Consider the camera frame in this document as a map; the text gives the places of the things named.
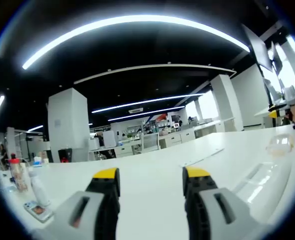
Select black bin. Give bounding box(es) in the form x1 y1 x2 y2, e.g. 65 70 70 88
58 148 74 164

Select table cable slot cover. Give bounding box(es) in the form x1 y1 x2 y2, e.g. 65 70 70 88
179 147 225 168

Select plain white pillar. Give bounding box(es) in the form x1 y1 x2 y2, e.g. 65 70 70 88
209 74 245 133

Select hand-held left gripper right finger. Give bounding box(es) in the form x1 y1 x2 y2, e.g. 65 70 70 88
182 166 271 240

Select white desk with drawers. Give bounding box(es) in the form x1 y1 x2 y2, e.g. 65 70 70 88
159 128 196 149

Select clear bottle with red cap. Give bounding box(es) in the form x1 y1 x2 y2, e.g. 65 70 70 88
7 152 30 193

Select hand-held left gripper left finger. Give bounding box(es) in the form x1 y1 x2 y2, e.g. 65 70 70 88
31 167 121 240

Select mesh office chair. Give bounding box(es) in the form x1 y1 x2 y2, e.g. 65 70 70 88
139 133 161 152

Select clear storage box yellow latches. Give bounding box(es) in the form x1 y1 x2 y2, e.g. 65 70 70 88
265 133 295 158

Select straight ceiling light strip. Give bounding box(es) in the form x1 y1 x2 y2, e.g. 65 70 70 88
91 92 206 114

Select large dark display screen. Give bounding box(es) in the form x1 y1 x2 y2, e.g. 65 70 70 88
241 23 274 73

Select white cabinet appliance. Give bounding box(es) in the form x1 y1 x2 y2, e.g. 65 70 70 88
102 130 119 149

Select white bottle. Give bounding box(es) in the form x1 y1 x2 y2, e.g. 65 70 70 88
28 170 51 207

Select smartphone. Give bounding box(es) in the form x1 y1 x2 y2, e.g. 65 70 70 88
23 200 54 224

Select long curved ceiling light strip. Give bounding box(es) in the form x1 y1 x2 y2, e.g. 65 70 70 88
21 14 251 71

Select white pillar with paper sign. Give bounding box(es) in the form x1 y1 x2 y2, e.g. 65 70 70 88
47 87 90 163

